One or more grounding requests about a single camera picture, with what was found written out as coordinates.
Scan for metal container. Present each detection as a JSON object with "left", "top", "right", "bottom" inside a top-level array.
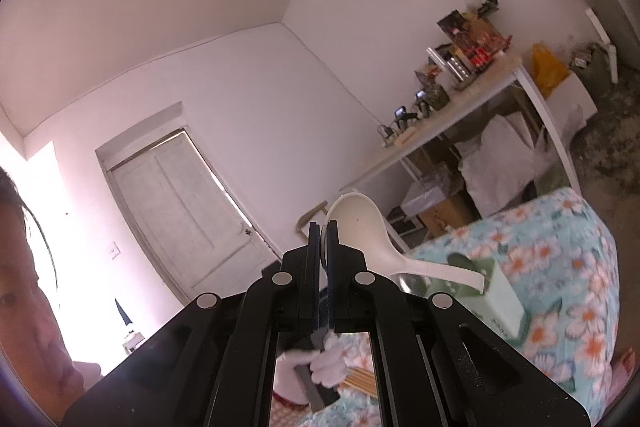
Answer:
[{"left": 440, "top": 54, "right": 474, "bottom": 88}]

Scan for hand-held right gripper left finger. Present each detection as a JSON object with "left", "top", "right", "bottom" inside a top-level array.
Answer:
[{"left": 62, "top": 222, "right": 322, "bottom": 427}]

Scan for dark printed box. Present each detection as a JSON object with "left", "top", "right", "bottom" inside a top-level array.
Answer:
[{"left": 437, "top": 9, "right": 474, "bottom": 38}]

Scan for glass jar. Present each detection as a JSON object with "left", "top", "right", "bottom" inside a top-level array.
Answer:
[{"left": 425, "top": 84, "right": 449, "bottom": 111}]

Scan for red drink bottles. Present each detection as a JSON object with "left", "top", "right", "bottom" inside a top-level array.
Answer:
[{"left": 461, "top": 41, "right": 497, "bottom": 71}]

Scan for floral light blue blanket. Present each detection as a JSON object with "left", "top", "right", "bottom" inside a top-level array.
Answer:
[{"left": 270, "top": 187, "right": 621, "bottom": 427}]

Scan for bundle of wooden chopsticks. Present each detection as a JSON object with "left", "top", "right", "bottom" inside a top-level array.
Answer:
[{"left": 342, "top": 369, "right": 377, "bottom": 397}]

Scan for person's face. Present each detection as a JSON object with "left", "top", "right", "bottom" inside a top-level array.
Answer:
[{"left": 0, "top": 167, "right": 102, "bottom": 424}]

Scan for white rice paddle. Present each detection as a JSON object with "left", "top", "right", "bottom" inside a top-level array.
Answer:
[{"left": 320, "top": 192, "right": 487, "bottom": 295}]

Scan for white sack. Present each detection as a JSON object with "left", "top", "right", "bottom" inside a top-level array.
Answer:
[{"left": 459, "top": 114, "right": 542, "bottom": 214}]

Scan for yellow plastic bag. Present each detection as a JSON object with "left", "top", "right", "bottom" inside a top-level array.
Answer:
[{"left": 530, "top": 43, "right": 572, "bottom": 98}]

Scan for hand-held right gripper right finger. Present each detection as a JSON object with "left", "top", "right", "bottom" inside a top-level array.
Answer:
[{"left": 325, "top": 220, "right": 591, "bottom": 427}]

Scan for teal perforated utensil holder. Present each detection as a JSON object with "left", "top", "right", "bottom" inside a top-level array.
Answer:
[{"left": 400, "top": 256, "right": 532, "bottom": 344}]

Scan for person's left hand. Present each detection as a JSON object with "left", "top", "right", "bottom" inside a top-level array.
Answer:
[{"left": 277, "top": 333, "right": 352, "bottom": 386}]

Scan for cardboard box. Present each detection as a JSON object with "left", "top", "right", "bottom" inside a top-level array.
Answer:
[{"left": 420, "top": 197, "right": 477, "bottom": 239}]

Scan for plastic-wrapped box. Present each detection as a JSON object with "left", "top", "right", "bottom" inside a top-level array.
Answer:
[{"left": 400, "top": 179, "right": 464, "bottom": 221}]

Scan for white-legged table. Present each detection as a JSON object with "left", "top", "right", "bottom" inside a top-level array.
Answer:
[{"left": 340, "top": 57, "right": 583, "bottom": 253}]

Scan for white panel door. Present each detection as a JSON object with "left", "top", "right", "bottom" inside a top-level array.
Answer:
[{"left": 102, "top": 129, "right": 281, "bottom": 290}]

